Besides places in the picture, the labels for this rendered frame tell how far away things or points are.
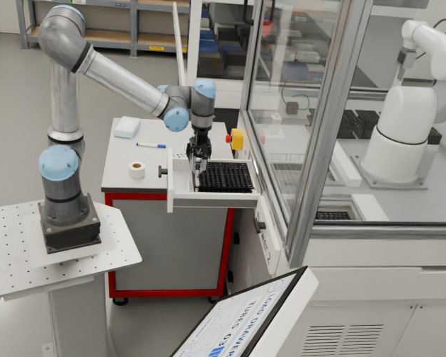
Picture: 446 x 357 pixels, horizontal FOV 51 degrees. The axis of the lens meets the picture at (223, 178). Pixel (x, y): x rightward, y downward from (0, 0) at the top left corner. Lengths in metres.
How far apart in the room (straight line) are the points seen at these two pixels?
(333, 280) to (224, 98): 1.36
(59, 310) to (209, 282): 0.80
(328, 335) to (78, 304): 0.90
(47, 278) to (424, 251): 1.15
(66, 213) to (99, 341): 0.65
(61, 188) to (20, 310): 1.11
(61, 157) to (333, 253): 0.88
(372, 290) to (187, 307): 1.18
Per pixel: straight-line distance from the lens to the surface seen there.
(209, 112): 1.58
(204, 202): 1.72
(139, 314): 2.46
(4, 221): 1.84
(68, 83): 1.55
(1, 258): 1.70
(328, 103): 1.12
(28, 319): 2.51
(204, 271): 2.30
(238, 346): 0.91
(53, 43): 1.38
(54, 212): 1.63
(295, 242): 1.33
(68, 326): 1.94
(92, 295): 1.84
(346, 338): 1.75
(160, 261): 2.24
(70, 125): 1.62
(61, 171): 1.53
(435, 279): 1.63
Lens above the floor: 1.88
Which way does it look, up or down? 33 degrees down
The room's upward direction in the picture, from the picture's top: 7 degrees clockwise
